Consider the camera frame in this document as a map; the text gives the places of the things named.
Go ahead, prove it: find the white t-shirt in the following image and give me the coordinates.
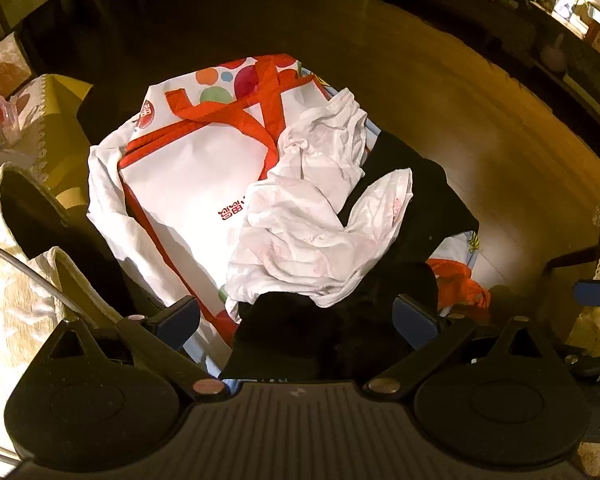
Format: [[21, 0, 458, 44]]
[[87, 90, 413, 314]]

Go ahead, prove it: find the black garment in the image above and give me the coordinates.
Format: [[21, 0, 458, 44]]
[[221, 131, 479, 384]]

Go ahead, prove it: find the gold lace tablecloth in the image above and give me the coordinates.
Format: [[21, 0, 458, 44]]
[[0, 164, 128, 478]]

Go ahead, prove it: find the white red storage bag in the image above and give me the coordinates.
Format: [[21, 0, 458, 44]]
[[117, 55, 479, 380]]

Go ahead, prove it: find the dark wooden sideboard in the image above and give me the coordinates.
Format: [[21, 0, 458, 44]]
[[382, 0, 600, 148]]

